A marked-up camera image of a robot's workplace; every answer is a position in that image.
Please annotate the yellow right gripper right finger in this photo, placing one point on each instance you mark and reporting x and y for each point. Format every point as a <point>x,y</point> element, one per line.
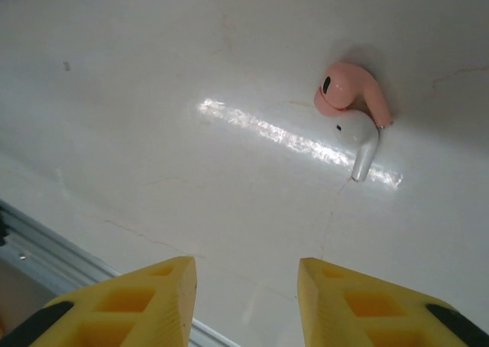
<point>317,309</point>

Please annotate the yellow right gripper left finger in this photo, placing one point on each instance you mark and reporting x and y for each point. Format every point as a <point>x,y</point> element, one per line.
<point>172,305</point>

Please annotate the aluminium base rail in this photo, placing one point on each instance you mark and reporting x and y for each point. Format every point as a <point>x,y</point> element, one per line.
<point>57,255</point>

